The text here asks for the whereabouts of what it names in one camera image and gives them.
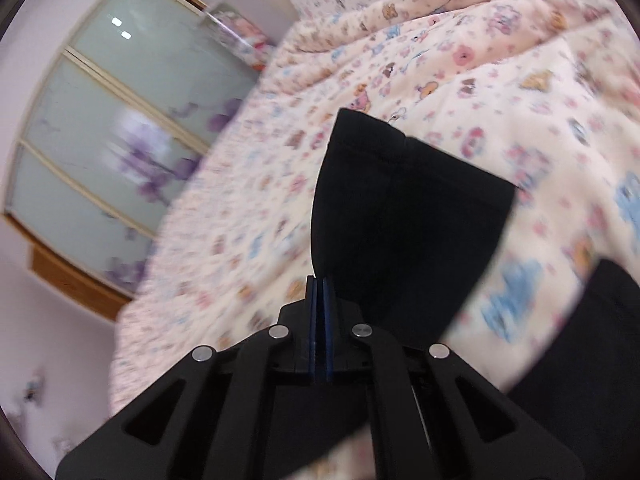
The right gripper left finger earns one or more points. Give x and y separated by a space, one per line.
241 413

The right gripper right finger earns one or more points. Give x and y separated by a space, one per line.
432 416

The black pants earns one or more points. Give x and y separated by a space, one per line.
406 231

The glass sliding wardrobe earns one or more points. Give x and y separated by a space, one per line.
130 96

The floral bed sheet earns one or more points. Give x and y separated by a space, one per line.
543 94

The clear toy container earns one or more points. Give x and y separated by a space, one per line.
232 30

